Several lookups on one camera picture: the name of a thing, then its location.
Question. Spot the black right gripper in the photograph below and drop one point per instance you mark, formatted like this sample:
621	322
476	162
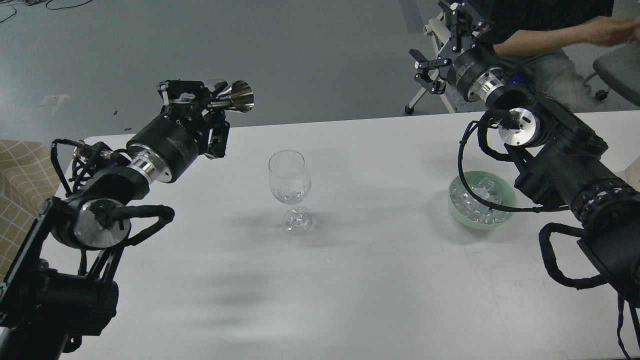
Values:
471	74

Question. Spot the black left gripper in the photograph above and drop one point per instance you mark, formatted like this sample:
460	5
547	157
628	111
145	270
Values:
180	133

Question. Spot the steel double jigger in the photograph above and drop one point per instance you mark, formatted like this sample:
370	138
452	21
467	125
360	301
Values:
237	96

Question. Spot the clear ice cubes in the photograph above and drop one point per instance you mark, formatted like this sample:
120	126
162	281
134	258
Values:
467	209

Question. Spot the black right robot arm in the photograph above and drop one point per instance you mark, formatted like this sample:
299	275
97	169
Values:
557	155

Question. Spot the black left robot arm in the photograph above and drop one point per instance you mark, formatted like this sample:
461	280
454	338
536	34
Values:
60	287

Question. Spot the clear wine glass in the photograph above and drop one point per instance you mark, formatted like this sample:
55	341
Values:
290	183

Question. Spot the person's hand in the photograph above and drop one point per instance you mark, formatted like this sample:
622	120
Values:
610	31

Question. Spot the white office chair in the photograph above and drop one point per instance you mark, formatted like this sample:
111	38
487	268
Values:
428	71

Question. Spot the seated person in black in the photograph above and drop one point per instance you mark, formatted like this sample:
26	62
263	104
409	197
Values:
531	35

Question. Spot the grey office chair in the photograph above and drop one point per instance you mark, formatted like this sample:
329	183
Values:
619	70

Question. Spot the beige checkered cushion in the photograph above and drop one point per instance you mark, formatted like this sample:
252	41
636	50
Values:
27	179

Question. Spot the beige object at table edge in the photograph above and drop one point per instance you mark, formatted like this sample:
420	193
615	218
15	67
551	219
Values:
632	174

